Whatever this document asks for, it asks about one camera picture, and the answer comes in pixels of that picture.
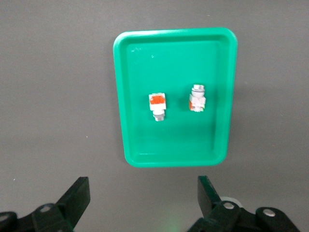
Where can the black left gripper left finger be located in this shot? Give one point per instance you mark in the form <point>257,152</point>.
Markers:
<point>65,207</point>

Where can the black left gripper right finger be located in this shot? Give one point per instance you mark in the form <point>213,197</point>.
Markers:
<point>217,212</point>

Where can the green push button white body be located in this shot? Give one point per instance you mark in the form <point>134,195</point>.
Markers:
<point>198,99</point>

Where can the green plastic tray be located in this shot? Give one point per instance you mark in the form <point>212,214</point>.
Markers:
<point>173,140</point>

